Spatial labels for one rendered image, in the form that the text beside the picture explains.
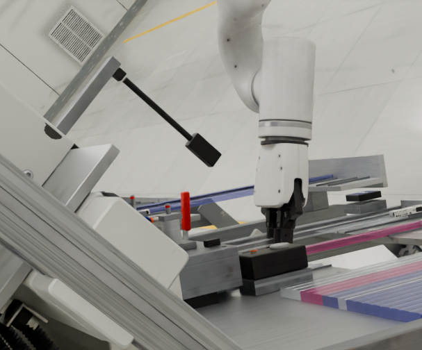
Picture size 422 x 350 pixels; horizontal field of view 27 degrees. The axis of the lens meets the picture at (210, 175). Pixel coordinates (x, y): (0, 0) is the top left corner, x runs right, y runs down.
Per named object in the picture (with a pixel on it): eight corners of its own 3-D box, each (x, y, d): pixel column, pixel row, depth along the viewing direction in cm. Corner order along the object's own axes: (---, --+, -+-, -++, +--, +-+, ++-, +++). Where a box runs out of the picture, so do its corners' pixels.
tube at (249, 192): (110, 222, 162) (109, 214, 161) (108, 222, 163) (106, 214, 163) (334, 179, 184) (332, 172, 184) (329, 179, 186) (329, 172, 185)
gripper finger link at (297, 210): (286, 164, 134) (273, 191, 137) (303, 198, 129) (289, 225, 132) (293, 164, 135) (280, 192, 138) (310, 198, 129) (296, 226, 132)
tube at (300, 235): (428, 209, 148) (427, 202, 148) (434, 209, 147) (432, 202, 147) (151, 271, 128) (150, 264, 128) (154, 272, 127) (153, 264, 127)
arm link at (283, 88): (247, 123, 140) (274, 118, 131) (251, 41, 140) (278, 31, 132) (293, 127, 143) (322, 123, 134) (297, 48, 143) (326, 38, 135)
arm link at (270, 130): (248, 123, 139) (247, 142, 139) (274, 118, 131) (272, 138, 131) (294, 128, 142) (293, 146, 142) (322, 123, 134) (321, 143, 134)
